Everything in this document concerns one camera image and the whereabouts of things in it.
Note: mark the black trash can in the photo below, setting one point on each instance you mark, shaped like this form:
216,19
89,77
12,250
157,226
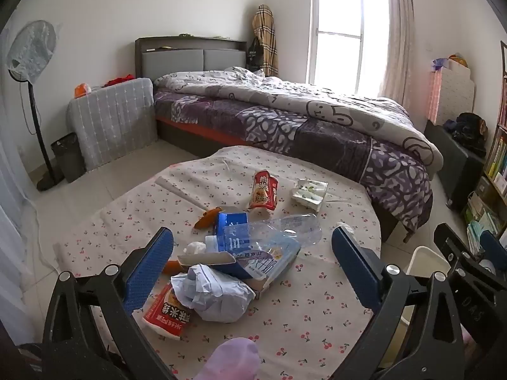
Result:
68,156

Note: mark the stack of papers and books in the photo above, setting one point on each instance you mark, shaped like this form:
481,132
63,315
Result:
481,217

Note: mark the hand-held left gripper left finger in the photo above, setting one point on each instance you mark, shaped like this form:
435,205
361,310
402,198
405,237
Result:
148,273

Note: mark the white drawer cabinet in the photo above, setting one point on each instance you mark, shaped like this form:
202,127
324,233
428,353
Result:
455,93

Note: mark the black bag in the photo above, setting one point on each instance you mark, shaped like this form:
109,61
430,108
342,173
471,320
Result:
254,53

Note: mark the clear plastic bottle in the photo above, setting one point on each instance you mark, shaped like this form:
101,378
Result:
293,227

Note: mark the person's left hand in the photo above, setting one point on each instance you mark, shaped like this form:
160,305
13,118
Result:
233,360

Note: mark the small white tissue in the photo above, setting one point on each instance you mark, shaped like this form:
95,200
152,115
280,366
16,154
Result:
195,247

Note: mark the black clothes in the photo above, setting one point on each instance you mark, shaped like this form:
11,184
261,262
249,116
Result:
469,130

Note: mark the grey printed duvet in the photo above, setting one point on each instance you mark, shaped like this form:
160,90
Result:
301,103

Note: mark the window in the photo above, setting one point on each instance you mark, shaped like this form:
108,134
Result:
340,35

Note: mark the grey padded bed headboard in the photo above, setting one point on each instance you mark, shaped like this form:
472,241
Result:
174,59

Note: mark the bedside table with grey cloth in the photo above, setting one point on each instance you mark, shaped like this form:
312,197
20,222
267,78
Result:
115,118

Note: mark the purple bag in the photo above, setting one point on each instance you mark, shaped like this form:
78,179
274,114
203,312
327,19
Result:
440,64

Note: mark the plaid cloth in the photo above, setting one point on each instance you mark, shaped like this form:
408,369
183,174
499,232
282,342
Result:
266,39

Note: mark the small orange object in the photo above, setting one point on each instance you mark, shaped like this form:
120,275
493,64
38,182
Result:
82,90

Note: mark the wooden bookshelf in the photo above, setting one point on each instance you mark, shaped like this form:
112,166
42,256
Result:
500,190

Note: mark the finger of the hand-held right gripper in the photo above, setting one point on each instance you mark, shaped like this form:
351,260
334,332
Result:
455,247
492,243

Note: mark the red white snack packet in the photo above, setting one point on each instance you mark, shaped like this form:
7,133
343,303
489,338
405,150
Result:
168,316

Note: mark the row of books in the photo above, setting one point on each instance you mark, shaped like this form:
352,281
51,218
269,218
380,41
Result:
497,158

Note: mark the crumpled pale blue paper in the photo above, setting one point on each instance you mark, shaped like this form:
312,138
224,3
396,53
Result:
214,293

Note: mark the red cloth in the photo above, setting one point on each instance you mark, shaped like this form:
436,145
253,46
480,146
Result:
119,81

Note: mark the beige curtain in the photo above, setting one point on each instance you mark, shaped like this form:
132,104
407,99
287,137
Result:
398,47

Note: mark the long white blue carton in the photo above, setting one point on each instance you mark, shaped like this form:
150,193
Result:
273,265

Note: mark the white paper box green print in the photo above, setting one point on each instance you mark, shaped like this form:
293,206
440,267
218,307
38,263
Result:
309,194

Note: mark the pink cloth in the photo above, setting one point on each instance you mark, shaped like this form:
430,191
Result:
434,95

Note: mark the dark storage bench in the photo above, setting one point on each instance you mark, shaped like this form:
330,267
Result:
451,162

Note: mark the standing fan with plastic cover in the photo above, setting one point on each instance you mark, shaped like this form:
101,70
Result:
33,47

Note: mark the red paper cup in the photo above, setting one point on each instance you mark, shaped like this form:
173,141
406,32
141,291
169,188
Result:
263,190

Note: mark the white sheer curtain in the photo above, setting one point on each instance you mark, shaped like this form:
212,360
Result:
16,225

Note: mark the white plastic bin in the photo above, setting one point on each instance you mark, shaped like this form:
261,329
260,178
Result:
427,259

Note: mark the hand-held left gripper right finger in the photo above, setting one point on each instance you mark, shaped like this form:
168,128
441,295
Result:
356,269

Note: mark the yellow orange object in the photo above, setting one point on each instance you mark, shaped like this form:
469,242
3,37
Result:
458,61

